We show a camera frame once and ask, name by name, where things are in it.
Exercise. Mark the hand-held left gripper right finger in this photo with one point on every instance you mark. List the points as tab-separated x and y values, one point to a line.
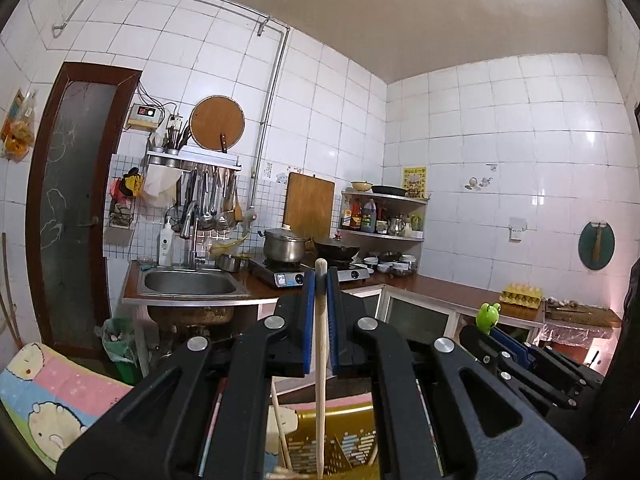
332	325

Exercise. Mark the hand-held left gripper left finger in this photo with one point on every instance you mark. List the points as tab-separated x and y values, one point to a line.
310	325

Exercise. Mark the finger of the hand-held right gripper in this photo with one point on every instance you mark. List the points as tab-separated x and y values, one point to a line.
520	382
510	347

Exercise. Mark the green frog utensil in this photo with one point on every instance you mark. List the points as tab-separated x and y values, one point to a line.
488	316

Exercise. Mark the wooden chopstick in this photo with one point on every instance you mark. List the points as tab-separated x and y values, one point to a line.
320	410
280	420

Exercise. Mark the yellow plastic utensil holder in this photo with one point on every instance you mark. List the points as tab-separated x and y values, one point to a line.
302	427

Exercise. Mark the row of hanging kitchen utensils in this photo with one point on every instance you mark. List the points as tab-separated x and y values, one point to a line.
215	200

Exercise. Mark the yellow egg carton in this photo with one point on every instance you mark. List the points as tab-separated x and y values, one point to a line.
522	296

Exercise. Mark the steel gas stove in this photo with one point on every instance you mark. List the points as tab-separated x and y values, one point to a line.
285	277

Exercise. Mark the black wok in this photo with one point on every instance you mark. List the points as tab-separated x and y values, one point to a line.
337	250

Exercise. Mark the wooden chopping block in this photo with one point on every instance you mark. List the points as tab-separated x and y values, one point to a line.
580	314

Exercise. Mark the steel pot with lid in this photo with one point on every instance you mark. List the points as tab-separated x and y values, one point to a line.
284	247

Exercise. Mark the group of small bowls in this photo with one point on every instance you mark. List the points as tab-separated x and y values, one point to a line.
390	265

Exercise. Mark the kitchen counter cabinet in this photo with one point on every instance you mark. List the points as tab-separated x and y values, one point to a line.
440	292

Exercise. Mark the small steel pot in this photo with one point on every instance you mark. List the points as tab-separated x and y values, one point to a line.
231	263

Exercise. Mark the row of condiment bottles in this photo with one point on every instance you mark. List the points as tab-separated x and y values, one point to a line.
367	220

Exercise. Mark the rectangular wooden cutting board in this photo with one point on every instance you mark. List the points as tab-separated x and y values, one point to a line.
308	205

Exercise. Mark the steel sink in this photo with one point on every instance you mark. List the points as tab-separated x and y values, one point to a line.
190	282

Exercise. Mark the beige bowl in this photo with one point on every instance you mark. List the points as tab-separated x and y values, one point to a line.
361	186

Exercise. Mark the black pan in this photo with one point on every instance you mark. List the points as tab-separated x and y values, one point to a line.
389	191

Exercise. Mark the steel faucet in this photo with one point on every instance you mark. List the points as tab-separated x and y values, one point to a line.
191	230

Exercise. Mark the white soap bottle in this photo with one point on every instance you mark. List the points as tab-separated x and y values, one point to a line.
165	247

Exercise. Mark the green trash bin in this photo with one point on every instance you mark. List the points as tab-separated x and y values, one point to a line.
120	350

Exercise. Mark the white hanging cloth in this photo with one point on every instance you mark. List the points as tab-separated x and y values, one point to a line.
160	187

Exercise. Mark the round wooden board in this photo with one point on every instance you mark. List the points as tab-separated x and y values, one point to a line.
217	122

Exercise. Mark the metal cup of chopsticks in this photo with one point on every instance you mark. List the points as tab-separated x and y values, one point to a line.
175	142

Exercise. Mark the brown frosted glass door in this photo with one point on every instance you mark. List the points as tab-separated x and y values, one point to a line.
70	210

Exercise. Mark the cartoon printed blanket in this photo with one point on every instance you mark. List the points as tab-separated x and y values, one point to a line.
50	390

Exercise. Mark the yellow hanging snack bag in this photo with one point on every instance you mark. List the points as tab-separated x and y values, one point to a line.
17	135

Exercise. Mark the corner wall shelf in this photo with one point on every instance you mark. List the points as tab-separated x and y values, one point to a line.
385	237

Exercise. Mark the white wall socket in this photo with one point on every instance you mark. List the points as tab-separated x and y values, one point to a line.
517	229

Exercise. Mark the green round wall board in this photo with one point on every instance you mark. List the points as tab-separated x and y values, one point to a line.
587	255

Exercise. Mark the yellow wall poster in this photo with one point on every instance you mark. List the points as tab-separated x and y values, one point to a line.
414	182

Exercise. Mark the wall stickers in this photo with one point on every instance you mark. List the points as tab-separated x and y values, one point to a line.
480	180

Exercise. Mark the metal wall rack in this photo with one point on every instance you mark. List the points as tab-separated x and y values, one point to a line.
195	160

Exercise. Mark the grey wall pipe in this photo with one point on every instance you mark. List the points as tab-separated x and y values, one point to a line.
272	85

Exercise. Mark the beige digital wall box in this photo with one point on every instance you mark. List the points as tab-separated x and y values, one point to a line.
142	116

